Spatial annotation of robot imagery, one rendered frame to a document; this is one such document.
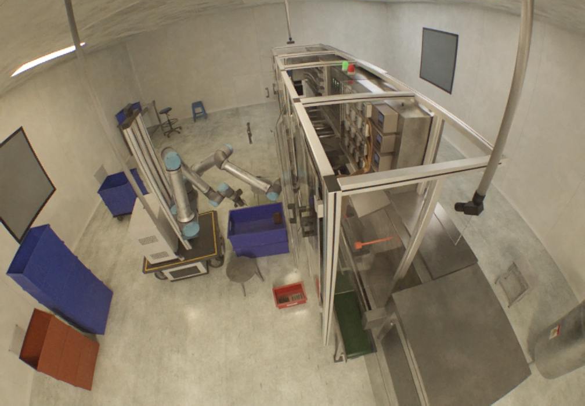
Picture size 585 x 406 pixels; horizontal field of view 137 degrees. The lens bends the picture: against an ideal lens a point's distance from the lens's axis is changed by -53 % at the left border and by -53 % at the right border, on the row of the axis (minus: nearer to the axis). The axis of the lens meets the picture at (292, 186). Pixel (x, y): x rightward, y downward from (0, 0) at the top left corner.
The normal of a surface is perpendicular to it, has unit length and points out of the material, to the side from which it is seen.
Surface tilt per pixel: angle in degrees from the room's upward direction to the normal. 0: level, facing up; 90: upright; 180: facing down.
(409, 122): 90
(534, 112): 90
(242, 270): 0
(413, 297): 0
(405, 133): 90
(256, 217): 90
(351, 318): 2
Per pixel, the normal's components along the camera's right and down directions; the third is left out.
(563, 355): -0.98, 0.19
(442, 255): -0.10, -0.77
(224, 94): 0.12, 0.62
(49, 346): 0.99, -0.13
